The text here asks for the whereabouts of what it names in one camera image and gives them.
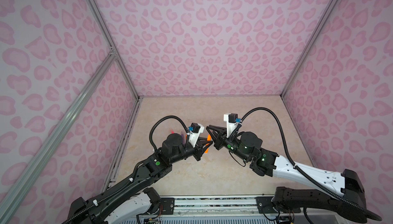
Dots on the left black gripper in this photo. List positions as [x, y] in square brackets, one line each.
[199, 150]

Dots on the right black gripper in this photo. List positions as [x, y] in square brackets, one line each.
[219, 140]

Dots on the orange highlighter pen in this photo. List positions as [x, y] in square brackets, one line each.
[208, 144]

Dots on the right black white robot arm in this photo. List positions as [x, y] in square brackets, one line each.
[341, 193]

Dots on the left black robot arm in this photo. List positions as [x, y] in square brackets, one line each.
[97, 209]

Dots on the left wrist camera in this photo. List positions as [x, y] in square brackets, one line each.
[194, 132]

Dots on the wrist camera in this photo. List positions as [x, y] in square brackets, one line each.
[194, 132]
[233, 124]

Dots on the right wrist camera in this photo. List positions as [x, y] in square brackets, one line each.
[233, 124]

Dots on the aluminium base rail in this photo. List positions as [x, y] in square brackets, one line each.
[236, 209]

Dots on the diagonal aluminium frame bar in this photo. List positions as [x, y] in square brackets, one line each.
[22, 186]

